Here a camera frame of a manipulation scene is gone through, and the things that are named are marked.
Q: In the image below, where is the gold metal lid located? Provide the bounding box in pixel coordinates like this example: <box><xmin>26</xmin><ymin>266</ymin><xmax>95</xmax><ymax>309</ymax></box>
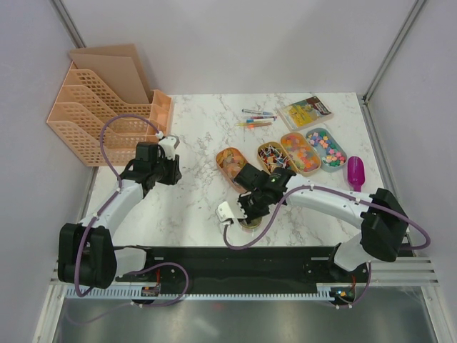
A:
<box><xmin>239</xmin><ymin>218</ymin><xmax>262</xmax><ymax>230</ymax></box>

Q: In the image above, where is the peach tray of gummy candies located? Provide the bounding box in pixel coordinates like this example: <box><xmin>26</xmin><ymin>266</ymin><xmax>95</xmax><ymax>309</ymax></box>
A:
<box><xmin>215</xmin><ymin>146</ymin><xmax>254</xmax><ymax>194</ymax></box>

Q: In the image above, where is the magenta plastic scoop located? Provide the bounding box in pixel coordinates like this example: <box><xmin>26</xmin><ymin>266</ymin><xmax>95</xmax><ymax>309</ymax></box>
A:
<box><xmin>347</xmin><ymin>156</ymin><xmax>366</xmax><ymax>192</ymax></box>

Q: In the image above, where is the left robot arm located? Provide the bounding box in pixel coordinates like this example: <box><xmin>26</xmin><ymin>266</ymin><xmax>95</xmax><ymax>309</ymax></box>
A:
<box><xmin>57</xmin><ymin>136</ymin><xmax>181</xmax><ymax>289</ymax></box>

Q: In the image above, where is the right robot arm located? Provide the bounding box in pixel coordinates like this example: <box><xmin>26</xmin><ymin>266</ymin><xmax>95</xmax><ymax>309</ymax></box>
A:
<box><xmin>235</xmin><ymin>164</ymin><xmax>408</xmax><ymax>282</ymax></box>

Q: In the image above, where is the tan tray of lollipops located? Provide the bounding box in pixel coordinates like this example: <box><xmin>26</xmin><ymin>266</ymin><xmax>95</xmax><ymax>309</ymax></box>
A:
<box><xmin>256</xmin><ymin>141</ymin><xmax>298</xmax><ymax>174</ymax></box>

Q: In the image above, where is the tan tray of translucent stars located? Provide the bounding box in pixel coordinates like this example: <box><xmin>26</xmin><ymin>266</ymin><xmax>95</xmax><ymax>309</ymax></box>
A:
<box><xmin>280</xmin><ymin>132</ymin><xmax>321</xmax><ymax>176</ymax></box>

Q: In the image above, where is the peach plastic file organizer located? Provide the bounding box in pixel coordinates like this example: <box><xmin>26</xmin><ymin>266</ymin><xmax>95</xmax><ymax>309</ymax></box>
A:
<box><xmin>46</xmin><ymin>44</ymin><xmax>174</xmax><ymax>166</ymax></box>

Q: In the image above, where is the red blue pen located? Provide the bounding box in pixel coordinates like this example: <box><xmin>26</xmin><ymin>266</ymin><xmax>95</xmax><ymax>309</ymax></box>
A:
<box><xmin>246</xmin><ymin>116</ymin><xmax>277</xmax><ymax>123</ymax></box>

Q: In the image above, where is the grey tray of colourful stars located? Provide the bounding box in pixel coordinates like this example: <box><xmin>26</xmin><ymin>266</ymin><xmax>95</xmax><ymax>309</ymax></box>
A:
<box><xmin>306</xmin><ymin>127</ymin><xmax>348</xmax><ymax>172</ymax></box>

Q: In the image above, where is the yellow illustrated book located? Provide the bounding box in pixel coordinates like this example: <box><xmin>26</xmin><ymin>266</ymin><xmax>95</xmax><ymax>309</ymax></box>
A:
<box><xmin>276</xmin><ymin>95</ymin><xmax>334</xmax><ymax>131</ymax></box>

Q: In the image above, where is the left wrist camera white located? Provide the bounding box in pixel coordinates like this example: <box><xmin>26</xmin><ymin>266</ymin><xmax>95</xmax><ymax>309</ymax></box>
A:
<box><xmin>158</xmin><ymin>135</ymin><xmax>180</xmax><ymax>160</ymax></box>

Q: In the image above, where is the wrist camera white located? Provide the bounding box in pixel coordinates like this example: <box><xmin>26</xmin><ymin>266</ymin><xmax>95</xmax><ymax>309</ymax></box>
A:
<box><xmin>216</xmin><ymin>201</ymin><xmax>237</xmax><ymax>224</ymax></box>
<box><xmin>158</xmin><ymin>135</ymin><xmax>180</xmax><ymax>160</ymax></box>

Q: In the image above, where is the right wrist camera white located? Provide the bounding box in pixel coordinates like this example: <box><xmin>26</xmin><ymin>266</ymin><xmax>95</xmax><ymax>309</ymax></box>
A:
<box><xmin>216</xmin><ymin>201</ymin><xmax>237</xmax><ymax>224</ymax></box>

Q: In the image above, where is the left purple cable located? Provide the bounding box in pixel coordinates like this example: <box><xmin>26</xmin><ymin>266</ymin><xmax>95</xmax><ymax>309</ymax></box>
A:
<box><xmin>74</xmin><ymin>114</ymin><xmax>161</xmax><ymax>297</ymax></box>

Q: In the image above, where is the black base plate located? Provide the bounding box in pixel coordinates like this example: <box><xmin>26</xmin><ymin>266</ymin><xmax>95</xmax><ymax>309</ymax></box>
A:
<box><xmin>116</xmin><ymin>247</ymin><xmax>368</xmax><ymax>294</ymax></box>

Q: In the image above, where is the white slotted cable duct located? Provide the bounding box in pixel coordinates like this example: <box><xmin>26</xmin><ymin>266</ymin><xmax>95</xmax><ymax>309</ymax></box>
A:
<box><xmin>66</xmin><ymin>283</ymin><xmax>358</xmax><ymax>300</ymax></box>

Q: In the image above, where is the aluminium frame rail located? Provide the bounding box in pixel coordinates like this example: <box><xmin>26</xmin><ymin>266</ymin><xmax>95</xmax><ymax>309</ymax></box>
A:
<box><xmin>49</xmin><ymin>255</ymin><xmax>440</xmax><ymax>287</ymax></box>

